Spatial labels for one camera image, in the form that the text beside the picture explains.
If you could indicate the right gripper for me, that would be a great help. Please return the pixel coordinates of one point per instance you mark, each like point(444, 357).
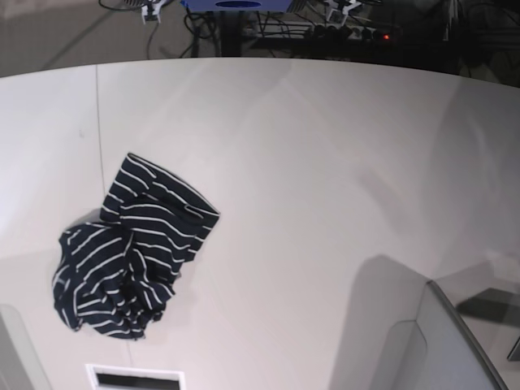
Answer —
point(151, 10)

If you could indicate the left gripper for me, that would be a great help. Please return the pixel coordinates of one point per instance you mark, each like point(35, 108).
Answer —
point(337, 12)

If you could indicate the navy white striped t-shirt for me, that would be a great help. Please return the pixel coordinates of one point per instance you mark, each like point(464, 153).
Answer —
point(116, 274)

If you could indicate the red lit power strip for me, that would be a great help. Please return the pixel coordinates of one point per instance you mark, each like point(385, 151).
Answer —
point(278, 29)

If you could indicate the grey partition panel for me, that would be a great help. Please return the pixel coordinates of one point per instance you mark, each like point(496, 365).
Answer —
point(402, 332)

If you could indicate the white slotted box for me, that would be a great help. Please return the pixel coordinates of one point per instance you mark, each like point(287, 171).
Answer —
point(117, 377)

